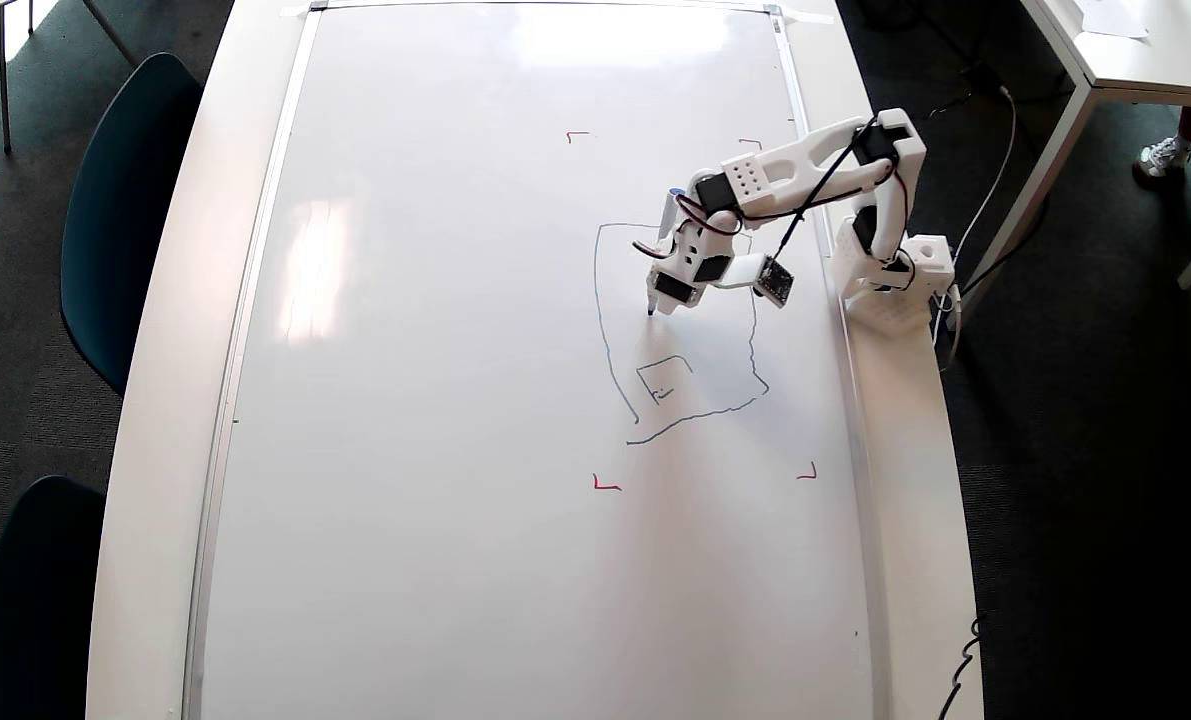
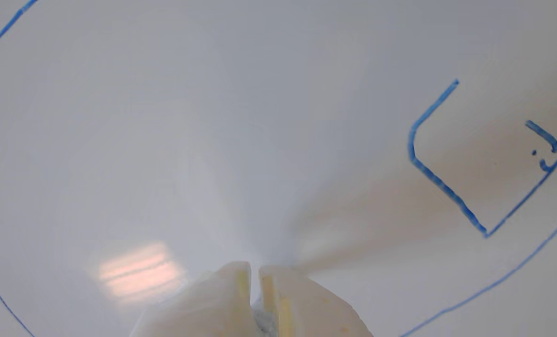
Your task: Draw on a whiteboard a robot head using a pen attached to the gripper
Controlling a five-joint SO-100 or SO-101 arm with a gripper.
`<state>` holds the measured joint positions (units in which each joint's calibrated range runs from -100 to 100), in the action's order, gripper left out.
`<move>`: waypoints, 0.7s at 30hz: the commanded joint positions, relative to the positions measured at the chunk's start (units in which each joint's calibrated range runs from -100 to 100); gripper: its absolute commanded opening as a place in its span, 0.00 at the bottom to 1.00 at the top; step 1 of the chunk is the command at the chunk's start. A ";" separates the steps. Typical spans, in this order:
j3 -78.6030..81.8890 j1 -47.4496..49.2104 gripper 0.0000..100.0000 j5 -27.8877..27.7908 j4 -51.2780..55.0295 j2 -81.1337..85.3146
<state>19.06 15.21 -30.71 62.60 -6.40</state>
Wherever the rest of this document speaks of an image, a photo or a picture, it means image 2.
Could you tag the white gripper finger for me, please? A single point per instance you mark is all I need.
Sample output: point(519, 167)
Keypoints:
point(315, 313)
point(203, 313)

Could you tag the white whiteboard marker pen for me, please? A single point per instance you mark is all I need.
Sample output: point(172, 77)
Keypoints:
point(265, 325)

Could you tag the large whiteboard with metal frame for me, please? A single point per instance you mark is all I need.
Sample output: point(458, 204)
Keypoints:
point(259, 140)

